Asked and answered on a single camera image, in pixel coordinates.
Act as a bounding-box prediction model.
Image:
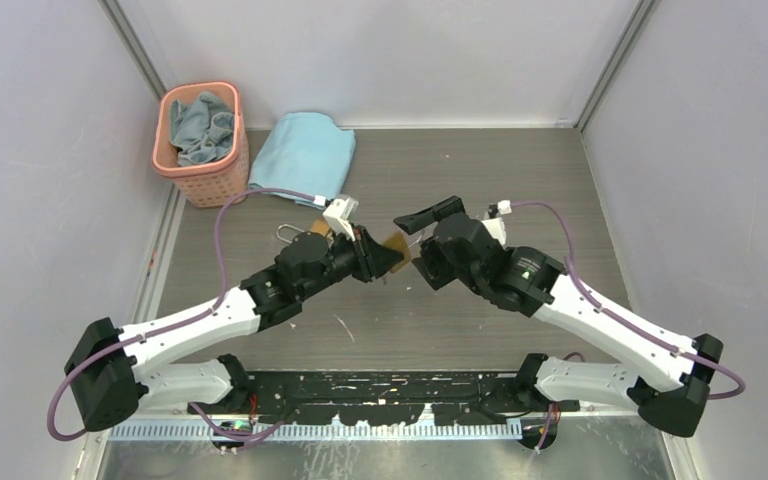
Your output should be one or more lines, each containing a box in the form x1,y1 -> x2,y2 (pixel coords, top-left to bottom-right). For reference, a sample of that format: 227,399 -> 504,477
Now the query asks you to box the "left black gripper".
298,221 -> 401,300

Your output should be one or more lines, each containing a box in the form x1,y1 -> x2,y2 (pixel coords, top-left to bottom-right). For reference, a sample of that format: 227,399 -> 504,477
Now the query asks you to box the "brass padlock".
275,219 -> 330,244
382,231 -> 422,274

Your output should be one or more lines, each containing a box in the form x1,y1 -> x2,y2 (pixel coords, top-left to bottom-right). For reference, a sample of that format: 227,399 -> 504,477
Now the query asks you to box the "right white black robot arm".
394,196 -> 723,438

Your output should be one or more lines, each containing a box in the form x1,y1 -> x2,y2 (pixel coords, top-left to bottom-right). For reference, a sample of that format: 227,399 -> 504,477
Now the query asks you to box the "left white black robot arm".
64,226 -> 409,432

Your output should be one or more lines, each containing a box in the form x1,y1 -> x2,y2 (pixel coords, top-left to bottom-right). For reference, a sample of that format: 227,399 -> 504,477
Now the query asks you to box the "light blue folded towel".
248,112 -> 356,207

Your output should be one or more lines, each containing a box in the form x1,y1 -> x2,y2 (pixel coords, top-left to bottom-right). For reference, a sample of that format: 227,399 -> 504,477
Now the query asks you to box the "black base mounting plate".
200,371 -> 547,427

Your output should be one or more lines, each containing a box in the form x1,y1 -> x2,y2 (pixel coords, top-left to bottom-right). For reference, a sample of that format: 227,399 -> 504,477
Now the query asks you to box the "pink plastic laundry basket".
152,81 -> 250,207

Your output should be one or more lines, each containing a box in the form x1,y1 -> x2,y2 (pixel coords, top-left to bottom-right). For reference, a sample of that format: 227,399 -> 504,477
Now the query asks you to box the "grey-blue cloth in basket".
169,91 -> 236,167

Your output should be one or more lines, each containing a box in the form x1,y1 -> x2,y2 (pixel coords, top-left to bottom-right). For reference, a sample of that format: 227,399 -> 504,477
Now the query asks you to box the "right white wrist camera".
480,200 -> 512,247

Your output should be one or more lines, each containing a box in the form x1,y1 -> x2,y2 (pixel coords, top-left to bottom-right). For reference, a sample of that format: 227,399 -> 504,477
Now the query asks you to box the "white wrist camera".
480,200 -> 512,247
322,195 -> 359,242

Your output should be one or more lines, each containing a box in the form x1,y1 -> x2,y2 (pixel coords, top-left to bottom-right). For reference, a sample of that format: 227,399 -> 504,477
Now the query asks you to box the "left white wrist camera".
322,195 -> 359,242

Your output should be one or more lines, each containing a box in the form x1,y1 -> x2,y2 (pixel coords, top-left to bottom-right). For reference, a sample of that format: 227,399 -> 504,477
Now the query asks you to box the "aluminium rail frame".
72,370 -> 687,480

